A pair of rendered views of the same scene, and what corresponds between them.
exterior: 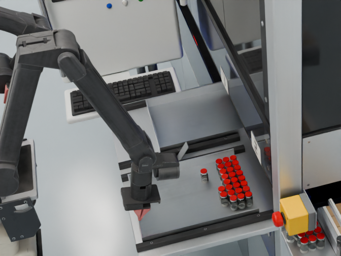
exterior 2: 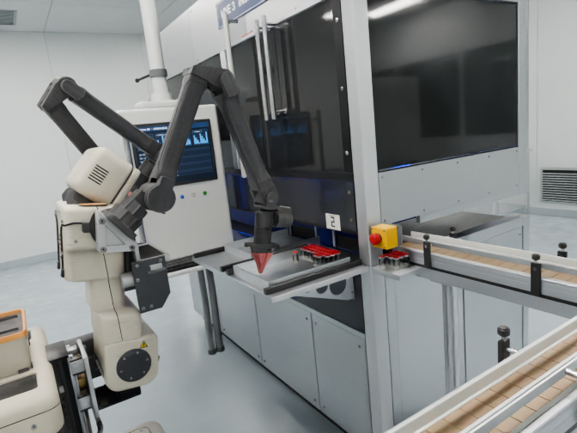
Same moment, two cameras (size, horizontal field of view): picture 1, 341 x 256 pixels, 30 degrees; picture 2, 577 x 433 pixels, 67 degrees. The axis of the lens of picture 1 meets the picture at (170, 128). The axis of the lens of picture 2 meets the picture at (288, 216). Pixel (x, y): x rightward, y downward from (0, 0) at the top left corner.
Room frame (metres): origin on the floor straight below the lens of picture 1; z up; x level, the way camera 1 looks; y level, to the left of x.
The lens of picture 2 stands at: (-0.08, 0.65, 1.38)
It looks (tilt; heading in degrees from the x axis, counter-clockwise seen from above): 11 degrees down; 334
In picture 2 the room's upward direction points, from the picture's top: 6 degrees counter-clockwise
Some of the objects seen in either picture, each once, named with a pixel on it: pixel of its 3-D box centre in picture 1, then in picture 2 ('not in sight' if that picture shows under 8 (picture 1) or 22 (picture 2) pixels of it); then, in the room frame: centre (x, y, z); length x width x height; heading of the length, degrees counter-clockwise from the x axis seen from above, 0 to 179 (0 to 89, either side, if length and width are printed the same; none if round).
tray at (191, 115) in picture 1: (201, 115); (271, 243); (1.64, -0.11, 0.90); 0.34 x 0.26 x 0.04; 95
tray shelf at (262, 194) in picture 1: (194, 158); (278, 260); (1.47, -0.06, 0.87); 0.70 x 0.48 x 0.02; 5
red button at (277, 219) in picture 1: (279, 218); (376, 239); (1.06, -0.24, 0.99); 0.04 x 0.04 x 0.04; 5
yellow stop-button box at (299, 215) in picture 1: (296, 214); (385, 235); (1.07, -0.28, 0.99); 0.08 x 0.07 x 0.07; 95
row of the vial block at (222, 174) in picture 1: (226, 184); (315, 256); (1.30, -0.13, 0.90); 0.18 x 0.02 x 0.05; 5
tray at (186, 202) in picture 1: (191, 194); (291, 265); (1.29, -0.02, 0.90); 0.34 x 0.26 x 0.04; 95
